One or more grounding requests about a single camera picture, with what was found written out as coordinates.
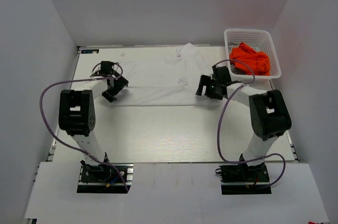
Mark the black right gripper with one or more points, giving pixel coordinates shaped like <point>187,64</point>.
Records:
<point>205,80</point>

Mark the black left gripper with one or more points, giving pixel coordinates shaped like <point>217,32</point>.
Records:
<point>121,83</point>

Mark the white t-shirt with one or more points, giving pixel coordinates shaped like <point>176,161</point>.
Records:
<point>168,81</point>

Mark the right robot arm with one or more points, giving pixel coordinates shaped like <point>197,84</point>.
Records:
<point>269,115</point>

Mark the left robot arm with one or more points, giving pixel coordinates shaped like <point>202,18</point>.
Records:
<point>77,116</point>

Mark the blue table label sticker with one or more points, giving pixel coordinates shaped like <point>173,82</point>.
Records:
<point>89,51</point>

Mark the grey t-shirt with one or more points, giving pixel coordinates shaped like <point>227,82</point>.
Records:
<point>232,48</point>

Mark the orange t-shirt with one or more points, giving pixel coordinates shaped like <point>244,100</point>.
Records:
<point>257,61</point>

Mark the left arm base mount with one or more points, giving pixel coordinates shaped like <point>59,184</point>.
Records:
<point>99,179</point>

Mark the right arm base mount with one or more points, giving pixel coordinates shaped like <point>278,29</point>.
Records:
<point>244,180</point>

